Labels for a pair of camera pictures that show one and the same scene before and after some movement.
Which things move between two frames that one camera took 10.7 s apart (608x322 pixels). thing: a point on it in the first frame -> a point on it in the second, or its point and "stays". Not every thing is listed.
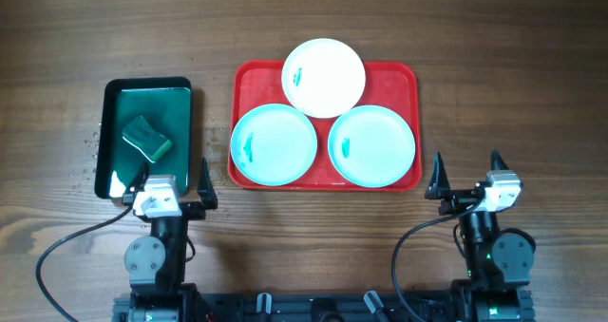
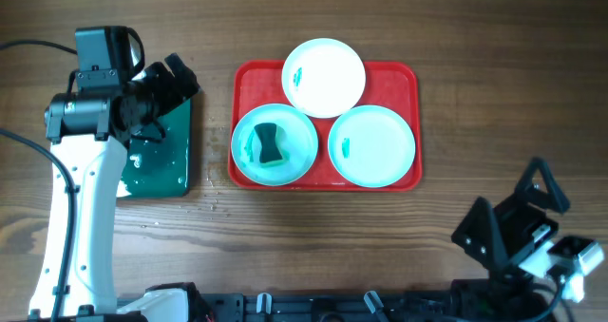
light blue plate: x=371 y=146 stays
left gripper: x=193 y=210 -> x=172 y=93
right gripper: x=437 y=188 -> x=503 y=241
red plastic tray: x=394 y=85 stays
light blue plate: x=274 y=143 stays
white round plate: x=323 y=77 stays
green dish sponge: x=140 y=133 -> x=270 y=150
